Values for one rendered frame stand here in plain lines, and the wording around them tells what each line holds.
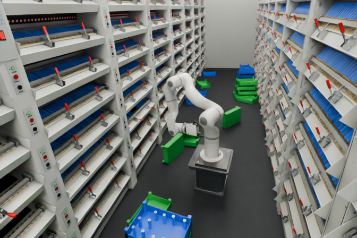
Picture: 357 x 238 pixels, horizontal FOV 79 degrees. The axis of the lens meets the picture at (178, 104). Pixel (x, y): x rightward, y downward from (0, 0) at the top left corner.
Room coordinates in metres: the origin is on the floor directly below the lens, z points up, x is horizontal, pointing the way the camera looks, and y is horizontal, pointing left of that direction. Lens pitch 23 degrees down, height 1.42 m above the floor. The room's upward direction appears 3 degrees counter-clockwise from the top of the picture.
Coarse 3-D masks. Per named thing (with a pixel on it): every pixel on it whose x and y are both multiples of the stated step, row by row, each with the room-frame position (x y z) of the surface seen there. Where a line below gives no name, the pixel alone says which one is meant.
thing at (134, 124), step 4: (148, 96) 2.15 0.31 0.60; (152, 100) 2.13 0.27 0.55; (148, 104) 2.06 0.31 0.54; (152, 104) 2.09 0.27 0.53; (144, 108) 1.96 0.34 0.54; (144, 112) 1.90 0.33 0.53; (148, 112) 1.97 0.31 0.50; (140, 116) 1.81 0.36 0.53; (144, 116) 1.88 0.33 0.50; (132, 124) 1.66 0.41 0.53; (136, 124) 1.68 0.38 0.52; (132, 128) 1.61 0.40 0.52
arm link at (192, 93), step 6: (186, 78) 1.68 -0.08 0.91; (186, 84) 1.66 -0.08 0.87; (192, 84) 1.63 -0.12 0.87; (186, 90) 1.60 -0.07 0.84; (192, 90) 1.58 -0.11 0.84; (186, 96) 1.59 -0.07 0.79; (192, 96) 1.55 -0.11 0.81; (198, 96) 1.55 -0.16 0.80; (192, 102) 1.55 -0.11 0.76; (198, 102) 1.52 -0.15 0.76; (204, 102) 1.53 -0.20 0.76; (210, 102) 1.54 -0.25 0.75; (204, 108) 1.56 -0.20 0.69; (216, 108) 1.49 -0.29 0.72; (222, 108) 1.53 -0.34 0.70; (222, 114) 1.48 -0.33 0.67
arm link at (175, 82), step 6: (168, 78) 1.65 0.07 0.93; (174, 78) 1.62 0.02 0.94; (180, 78) 1.64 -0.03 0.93; (168, 84) 1.61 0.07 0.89; (174, 84) 1.59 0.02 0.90; (180, 84) 1.63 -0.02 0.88; (168, 90) 1.72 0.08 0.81; (174, 90) 1.74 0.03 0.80; (168, 96) 1.72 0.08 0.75; (174, 96) 1.74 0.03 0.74
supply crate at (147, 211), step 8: (144, 208) 0.93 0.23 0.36; (152, 208) 0.93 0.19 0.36; (136, 216) 0.87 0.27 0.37; (144, 216) 0.91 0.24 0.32; (152, 216) 0.90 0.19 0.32; (160, 216) 0.90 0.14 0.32; (168, 216) 0.89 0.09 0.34; (176, 216) 0.87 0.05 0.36; (184, 216) 0.85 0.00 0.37; (136, 224) 0.86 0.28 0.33; (144, 224) 0.85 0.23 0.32; (152, 224) 0.85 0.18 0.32; (160, 224) 0.85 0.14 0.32; (168, 224) 0.85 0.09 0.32; (176, 224) 0.84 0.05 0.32; (128, 232) 0.77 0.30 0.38; (136, 232) 0.81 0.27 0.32; (152, 232) 0.80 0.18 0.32; (160, 232) 0.80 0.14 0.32; (168, 232) 0.80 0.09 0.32; (176, 232) 0.80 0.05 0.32; (184, 232) 0.79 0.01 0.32
